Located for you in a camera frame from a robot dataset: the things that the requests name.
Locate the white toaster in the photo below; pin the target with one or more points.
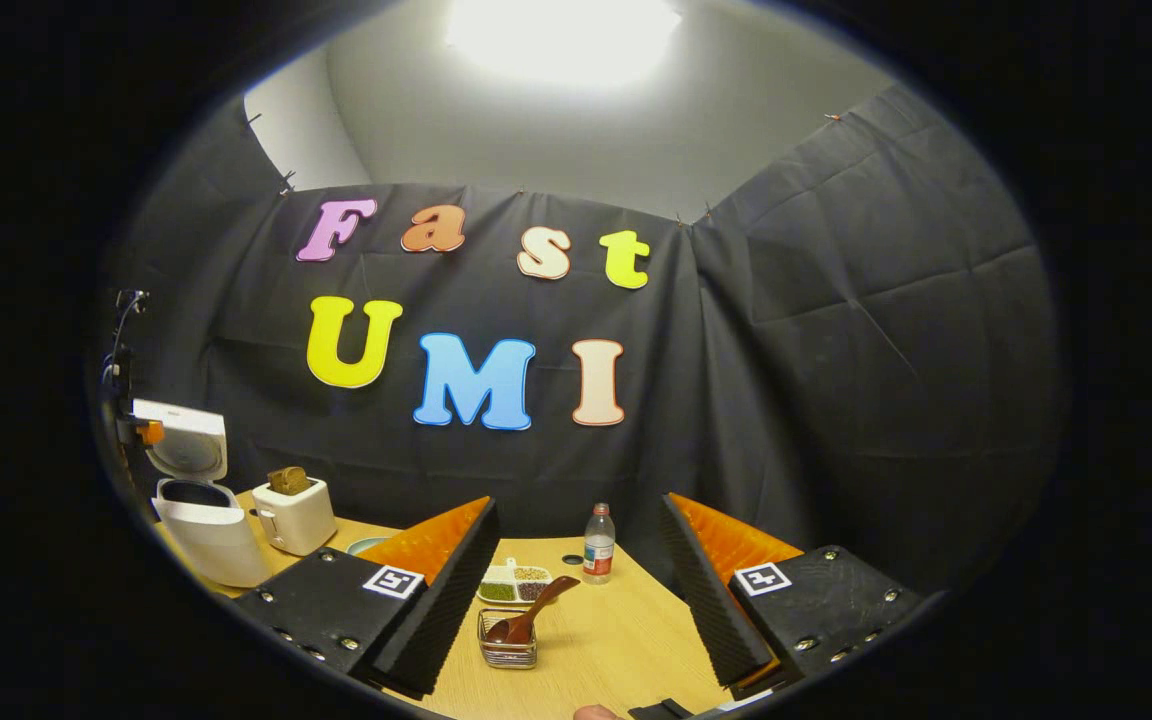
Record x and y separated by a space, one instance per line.
301 520

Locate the brown toast slice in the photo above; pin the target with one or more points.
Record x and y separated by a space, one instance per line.
288 480

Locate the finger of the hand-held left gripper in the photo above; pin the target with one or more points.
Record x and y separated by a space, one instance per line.
150 433

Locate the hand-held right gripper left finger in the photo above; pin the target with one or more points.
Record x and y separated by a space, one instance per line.
456 600

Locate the light green plate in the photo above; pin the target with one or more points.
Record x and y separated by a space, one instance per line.
366 545

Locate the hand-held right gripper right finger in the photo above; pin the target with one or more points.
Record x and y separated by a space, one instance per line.
706 600

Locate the white rice cooker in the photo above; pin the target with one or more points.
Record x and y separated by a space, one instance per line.
221 540

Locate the brown wooden spoon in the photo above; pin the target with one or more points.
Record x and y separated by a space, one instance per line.
536 610

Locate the clear water bottle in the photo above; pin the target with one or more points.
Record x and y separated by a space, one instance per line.
599 550

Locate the white divided grain dish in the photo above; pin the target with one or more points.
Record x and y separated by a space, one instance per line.
496 592

